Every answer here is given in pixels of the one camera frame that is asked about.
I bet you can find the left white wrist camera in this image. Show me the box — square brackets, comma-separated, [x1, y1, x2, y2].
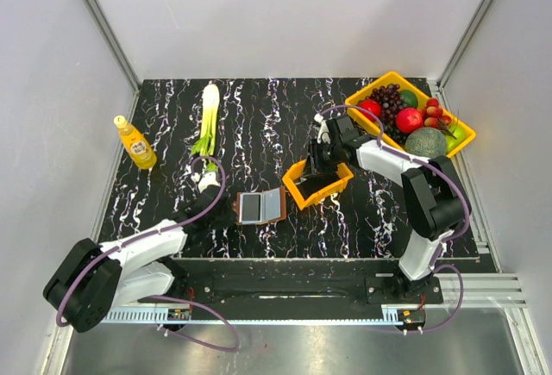
[191, 171, 221, 193]

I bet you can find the green apple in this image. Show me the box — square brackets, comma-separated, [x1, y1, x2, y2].
[445, 125, 468, 156]

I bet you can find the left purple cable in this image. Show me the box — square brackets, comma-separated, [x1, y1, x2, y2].
[55, 155, 241, 353]

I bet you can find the yellow juice bottle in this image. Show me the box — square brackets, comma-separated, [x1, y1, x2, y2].
[113, 116, 157, 170]

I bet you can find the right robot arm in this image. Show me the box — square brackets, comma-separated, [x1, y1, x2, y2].
[304, 114, 471, 303]

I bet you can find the large yellow fruit tray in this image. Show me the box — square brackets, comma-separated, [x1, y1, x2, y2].
[346, 72, 476, 158]

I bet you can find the purple cable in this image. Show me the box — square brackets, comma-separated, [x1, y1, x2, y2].
[314, 105, 471, 335]
[55, 155, 241, 353]

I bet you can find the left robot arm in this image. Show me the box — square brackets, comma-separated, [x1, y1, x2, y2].
[42, 183, 234, 333]

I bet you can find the dark purple grape bunch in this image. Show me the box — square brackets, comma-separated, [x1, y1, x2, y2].
[368, 84, 408, 145]

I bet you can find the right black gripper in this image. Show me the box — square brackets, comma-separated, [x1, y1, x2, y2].
[301, 139, 342, 178]

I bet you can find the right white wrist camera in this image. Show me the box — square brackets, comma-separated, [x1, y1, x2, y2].
[314, 114, 332, 145]

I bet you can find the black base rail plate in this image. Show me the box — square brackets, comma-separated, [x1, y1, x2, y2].
[169, 259, 443, 305]

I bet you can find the red lychee cluster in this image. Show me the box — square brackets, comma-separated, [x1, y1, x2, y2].
[422, 97, 452, 129]

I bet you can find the dark green avocado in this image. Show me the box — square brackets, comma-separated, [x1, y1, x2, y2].
[399, 89, 418, 109]

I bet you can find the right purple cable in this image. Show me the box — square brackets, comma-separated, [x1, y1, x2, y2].
[314, 105, 471, 335]

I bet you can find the small orange plastic bin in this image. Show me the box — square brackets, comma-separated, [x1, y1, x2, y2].
[282, 159, 354, 210]

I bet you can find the black credit card in bin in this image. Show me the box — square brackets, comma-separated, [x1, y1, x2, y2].
[297, 173, 339, 200]

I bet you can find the green netted melon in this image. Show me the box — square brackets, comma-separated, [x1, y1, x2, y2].
[405, 127, 447, 159]

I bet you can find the red apple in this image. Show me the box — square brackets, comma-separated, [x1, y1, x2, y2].
[357, 99, 382, 122]

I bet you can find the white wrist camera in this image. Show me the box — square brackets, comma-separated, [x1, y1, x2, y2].
[314, 114, 332, 145]
[191, 171, 221, 193]

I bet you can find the brown leather card holder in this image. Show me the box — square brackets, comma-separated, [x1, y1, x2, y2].
[235, 186, 287, 225]

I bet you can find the red pomegranate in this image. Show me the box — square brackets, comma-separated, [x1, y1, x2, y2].
[395, 108, 424, 134]

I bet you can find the black credit card white edge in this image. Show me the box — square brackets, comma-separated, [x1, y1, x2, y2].
[241, 194, 260, 222]

